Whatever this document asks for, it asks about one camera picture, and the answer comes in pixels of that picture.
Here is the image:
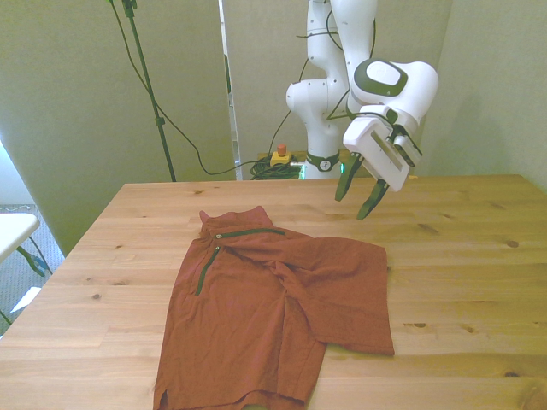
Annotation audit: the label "yellow emergency stop button box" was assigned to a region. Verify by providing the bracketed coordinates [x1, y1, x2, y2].
[269, 143, 300, 168]

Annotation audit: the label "rust red shorts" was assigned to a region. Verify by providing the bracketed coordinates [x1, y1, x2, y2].
[152, 204, 396, 410]

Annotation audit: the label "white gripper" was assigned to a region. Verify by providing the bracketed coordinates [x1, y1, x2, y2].
[334, 116, 414, 222]

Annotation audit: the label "white vertical partition post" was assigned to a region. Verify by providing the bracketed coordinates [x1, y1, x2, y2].
[217, 0, 243, 181]

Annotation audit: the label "blue green cable bundle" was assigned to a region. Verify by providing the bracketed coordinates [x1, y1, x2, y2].
[15, 245, 55, 278]

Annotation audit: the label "white side table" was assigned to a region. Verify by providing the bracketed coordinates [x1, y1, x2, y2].
[0, 212, 42, 264]

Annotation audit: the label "white paper sheet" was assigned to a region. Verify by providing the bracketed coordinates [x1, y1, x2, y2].
[9, 286, 43, 315]

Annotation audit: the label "black tripod stand pole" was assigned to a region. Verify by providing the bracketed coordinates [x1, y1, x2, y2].
[121, 0, 178, 183]

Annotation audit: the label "black stand cable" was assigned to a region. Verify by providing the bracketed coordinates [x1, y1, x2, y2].
[109, 0, 274, 176]

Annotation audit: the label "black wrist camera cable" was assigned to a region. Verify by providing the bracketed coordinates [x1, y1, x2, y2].
[269, 8, 397, 157]

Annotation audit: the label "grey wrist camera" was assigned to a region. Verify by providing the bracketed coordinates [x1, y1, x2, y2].
[385, 121, 424, 168]

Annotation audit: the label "coiled green black cables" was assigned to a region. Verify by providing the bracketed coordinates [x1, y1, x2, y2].
[249, 157, 307, 181]

